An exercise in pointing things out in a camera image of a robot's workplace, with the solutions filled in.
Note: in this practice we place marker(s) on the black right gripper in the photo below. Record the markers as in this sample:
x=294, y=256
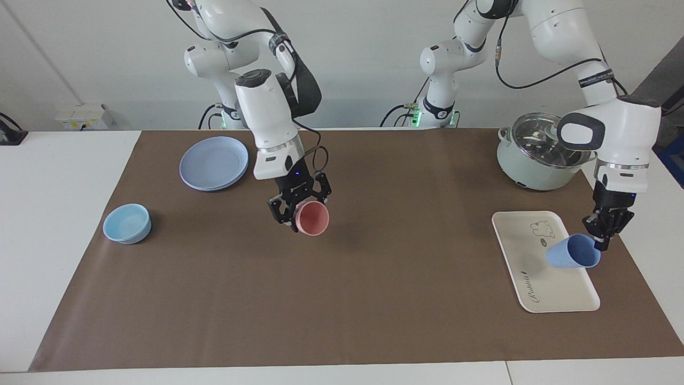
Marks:
x=295, y=184

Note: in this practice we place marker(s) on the black clamp mount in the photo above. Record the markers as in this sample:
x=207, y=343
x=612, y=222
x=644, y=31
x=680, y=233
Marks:
x=10, y=133

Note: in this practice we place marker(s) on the pink plastic cup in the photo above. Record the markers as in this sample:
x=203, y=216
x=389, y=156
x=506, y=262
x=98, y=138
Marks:
x=312, y=219

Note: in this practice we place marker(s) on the white wall socket box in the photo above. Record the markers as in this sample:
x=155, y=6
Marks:
x=85, y=117

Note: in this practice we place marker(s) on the brown table mat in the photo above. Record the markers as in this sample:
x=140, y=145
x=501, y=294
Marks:
x=347, y=278

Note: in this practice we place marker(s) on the blue crate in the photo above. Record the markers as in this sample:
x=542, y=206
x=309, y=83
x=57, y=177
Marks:
x=674, y=160

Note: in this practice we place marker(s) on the light blue bowl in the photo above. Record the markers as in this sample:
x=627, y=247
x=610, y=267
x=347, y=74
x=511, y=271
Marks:
x=126, y=223

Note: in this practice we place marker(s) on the black stand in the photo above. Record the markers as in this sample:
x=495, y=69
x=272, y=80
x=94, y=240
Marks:
x=672, y=109

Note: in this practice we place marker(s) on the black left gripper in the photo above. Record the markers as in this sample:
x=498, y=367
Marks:
x=614, y=200

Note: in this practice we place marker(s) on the pale green cooking pot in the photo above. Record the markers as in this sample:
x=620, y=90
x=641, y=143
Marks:
x=529, y=174

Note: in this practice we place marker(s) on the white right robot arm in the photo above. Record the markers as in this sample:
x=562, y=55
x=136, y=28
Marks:
x=267, y=112

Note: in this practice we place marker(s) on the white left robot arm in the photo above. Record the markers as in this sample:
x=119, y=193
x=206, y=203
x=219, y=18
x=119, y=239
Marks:
x=625, y=133

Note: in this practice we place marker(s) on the blue plastic cup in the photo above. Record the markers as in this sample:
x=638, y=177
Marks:
x=572, y=254

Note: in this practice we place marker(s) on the white tray with bear print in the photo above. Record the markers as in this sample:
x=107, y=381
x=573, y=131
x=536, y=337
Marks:
x=539, y=289

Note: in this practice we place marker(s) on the lavender plate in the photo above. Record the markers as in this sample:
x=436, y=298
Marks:
x=214, y=163

